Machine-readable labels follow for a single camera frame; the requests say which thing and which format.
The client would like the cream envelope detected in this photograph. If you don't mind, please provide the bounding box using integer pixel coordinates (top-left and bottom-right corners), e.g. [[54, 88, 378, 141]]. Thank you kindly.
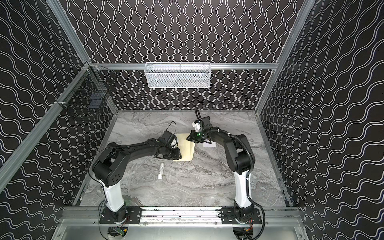
[[174, 134, 195, 162]]

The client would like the white paper letter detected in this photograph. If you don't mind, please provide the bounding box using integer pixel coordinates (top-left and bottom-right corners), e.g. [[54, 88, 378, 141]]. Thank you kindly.
[[203, 142, 216, 148]]

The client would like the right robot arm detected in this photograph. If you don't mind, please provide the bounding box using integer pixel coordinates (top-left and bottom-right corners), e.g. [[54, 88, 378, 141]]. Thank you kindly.
[[187, 111, 256, 215]]

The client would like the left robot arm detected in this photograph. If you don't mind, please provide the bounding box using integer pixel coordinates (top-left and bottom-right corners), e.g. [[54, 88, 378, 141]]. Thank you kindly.
[[92, 131, 182, 213]]

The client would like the white glue stick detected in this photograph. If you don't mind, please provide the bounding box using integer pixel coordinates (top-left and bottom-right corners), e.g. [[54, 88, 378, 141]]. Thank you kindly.
[[158, 163, 165, 180]]

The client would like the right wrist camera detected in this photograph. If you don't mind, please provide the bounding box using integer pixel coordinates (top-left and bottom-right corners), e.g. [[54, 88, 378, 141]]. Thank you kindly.
[[193, 120, 201, 133]]

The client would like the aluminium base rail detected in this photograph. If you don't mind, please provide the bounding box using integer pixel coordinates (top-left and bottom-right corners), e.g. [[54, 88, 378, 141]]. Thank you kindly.
[[60, 207, 301, 228]]

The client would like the white wire mesh basket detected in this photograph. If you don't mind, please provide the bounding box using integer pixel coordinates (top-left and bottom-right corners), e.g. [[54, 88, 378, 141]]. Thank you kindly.
[[144, 62, 212, 89]]

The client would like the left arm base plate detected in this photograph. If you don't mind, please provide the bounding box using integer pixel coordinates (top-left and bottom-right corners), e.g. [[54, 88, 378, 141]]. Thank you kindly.
[[99, 206, 143, 225]]

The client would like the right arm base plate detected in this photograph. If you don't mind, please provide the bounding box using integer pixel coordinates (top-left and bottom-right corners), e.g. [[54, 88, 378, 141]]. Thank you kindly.
[[218, 206, 262, 225]]

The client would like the black wire basket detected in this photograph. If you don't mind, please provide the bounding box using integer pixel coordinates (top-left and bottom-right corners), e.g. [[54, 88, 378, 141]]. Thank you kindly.
[[60, 66, 118, 122]]

